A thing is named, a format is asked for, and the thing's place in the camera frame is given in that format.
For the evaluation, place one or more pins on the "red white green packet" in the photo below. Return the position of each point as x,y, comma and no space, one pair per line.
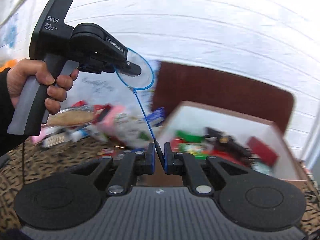
195,149

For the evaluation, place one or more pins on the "blue rimmed clear disc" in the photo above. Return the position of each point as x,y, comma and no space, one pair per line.
146,76

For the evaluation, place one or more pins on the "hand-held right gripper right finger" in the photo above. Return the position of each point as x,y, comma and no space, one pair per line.
167,158

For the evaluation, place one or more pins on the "brown monogram pouch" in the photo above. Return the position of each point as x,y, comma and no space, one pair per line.
225,142

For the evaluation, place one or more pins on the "blue and white box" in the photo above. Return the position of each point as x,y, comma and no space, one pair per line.
156,117

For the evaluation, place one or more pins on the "tan insole in plastic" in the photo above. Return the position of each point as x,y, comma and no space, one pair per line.
71,118

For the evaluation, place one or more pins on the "dark brown board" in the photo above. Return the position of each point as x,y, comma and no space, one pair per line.
220,90

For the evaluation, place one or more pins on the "letter print mat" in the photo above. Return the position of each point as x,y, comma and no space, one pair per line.
50,153

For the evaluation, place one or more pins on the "red gift box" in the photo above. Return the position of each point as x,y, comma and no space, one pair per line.
262,151

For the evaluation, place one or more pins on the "pink packet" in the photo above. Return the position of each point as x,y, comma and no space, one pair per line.
111,116

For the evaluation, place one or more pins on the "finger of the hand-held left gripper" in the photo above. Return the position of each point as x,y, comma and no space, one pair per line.
132,70

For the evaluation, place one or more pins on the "person's left hand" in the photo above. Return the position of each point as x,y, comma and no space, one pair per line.
27,70

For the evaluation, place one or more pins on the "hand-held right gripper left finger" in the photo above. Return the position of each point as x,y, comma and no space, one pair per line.
151,156

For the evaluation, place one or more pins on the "orange bag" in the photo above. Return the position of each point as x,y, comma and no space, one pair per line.
7,65

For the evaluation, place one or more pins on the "cardboard box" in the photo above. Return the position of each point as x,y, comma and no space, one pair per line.
282,155

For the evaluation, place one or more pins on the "green box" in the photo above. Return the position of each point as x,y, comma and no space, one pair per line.
188,135

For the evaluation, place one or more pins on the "wall poster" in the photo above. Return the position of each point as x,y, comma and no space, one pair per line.
10,31

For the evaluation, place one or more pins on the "floral plastic package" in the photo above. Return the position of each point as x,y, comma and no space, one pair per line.
100,87

